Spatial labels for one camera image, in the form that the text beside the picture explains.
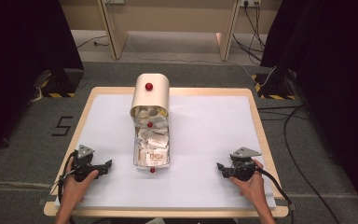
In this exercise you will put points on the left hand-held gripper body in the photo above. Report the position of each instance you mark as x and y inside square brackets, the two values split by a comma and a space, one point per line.
[84, 161]

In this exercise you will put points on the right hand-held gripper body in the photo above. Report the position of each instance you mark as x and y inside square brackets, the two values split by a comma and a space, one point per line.
[241, 165]

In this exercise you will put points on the short clear drawer red knob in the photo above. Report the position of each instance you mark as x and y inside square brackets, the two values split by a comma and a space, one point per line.
[149, 124]

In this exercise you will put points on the wooden table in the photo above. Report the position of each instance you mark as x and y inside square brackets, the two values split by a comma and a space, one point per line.
[259, 124]

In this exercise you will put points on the white table mat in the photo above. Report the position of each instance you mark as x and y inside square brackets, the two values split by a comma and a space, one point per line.
[205, 140]

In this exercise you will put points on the person's left hand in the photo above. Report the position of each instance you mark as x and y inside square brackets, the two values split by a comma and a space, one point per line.
[74, 189]

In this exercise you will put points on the black stand base striped tape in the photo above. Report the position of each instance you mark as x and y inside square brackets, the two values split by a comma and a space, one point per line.
[273, 87]
[65, 81]

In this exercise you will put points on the pile of white paper packets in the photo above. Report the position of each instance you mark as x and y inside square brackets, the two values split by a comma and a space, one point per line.
[154, 146]
[146, 112]

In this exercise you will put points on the beige desk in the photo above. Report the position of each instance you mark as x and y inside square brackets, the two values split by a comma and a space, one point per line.
[167, 15]

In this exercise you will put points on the curved metal lid red knob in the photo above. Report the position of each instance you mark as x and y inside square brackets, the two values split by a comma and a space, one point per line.
[150, 95]

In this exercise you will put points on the white wall socket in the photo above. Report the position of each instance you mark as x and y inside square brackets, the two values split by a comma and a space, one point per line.
[250, 2]

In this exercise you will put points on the person's right hand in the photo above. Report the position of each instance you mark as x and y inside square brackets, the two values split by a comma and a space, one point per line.
[252, 188]

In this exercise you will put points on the black curtain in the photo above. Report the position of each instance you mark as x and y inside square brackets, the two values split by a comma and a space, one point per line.
[18, 62]
[332, 62]

